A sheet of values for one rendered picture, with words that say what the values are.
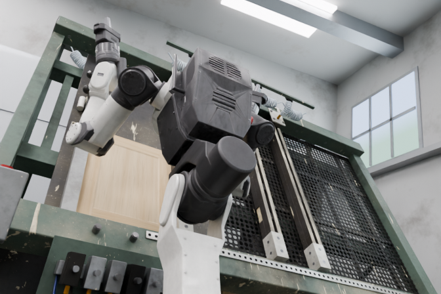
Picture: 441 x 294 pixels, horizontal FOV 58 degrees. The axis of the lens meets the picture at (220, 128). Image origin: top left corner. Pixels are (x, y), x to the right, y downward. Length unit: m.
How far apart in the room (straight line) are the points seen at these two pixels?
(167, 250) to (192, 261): 0.09
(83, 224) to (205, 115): 0.57
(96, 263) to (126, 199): 0.39
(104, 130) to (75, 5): 4.24
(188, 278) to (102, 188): 0.71
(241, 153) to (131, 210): 0.69
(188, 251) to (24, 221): 0.57
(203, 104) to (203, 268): 0.44
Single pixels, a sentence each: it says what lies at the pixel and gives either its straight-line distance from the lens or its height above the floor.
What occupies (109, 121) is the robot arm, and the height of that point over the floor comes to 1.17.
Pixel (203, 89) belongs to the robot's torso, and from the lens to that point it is 1.18.
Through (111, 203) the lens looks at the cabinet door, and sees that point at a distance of 1.57.
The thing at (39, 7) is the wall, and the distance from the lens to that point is 5.47.
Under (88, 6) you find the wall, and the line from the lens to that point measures 5.53.
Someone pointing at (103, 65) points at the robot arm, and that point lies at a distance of 1.51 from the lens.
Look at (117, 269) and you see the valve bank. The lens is 1.30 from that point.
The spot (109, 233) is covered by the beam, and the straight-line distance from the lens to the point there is 1.44.
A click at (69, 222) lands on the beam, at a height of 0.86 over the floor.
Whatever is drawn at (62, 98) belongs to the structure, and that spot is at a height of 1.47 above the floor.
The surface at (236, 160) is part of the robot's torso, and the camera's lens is 0.98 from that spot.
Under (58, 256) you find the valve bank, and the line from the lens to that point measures 1.37.
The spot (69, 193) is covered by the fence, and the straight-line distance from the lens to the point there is 1.51.
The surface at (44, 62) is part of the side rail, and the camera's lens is 2.04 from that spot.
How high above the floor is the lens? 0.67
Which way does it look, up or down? 25 degrees up
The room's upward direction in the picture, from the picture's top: 9 degrees clockwise
